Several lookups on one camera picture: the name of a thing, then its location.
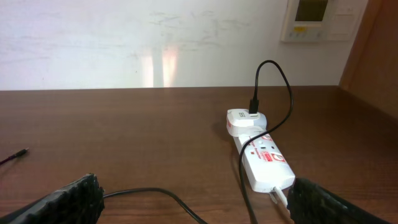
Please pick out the brown wooden side panel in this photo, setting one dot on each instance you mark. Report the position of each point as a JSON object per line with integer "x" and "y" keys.
{"x": 370, "y": 73}

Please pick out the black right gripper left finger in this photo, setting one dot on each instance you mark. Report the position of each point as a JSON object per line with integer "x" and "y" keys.
{"x": 81, "y": 201}

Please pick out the white USB charger adapter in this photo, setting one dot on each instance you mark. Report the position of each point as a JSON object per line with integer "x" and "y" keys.
{"x": 240, "y": 123}

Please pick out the white power strip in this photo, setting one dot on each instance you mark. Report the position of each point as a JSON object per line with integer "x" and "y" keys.
{"x": 266, "y": 167}

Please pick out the white wall control panel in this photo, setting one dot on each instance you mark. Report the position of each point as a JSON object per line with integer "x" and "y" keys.
{"x": 312, "y": 21}

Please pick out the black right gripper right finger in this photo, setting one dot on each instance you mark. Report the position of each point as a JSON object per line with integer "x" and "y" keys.
{"x": 309, "y": 203}

